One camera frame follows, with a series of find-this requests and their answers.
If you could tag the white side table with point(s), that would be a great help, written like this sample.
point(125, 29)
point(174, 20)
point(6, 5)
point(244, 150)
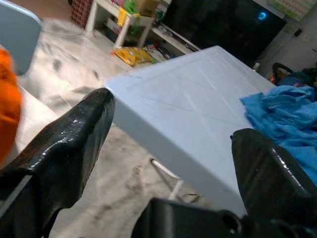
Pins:
point(123, 34)

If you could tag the light blue garment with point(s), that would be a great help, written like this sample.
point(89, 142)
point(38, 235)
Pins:
point(284, 114)

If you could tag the cardboard box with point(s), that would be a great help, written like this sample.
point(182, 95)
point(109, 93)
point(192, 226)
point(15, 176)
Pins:
point(147, 5)

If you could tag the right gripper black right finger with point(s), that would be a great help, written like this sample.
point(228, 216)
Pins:
point(267, 178)

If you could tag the orange garment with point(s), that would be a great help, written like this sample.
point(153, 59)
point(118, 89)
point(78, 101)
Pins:
point(7, 111)

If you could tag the black television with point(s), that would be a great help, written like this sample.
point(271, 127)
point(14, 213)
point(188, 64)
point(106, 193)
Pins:
point(223, 27)

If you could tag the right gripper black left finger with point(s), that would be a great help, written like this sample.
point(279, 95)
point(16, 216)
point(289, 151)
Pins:
point(62, 153)

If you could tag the white TV console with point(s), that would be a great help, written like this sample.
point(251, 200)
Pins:
point(173, 37)

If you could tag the yellow toy mat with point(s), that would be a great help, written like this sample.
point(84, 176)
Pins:
point(133, 55)

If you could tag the white folding table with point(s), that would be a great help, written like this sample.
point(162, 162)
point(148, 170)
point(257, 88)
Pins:
point(185, 99)

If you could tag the green toy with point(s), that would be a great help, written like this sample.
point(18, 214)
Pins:
point(130, 5)

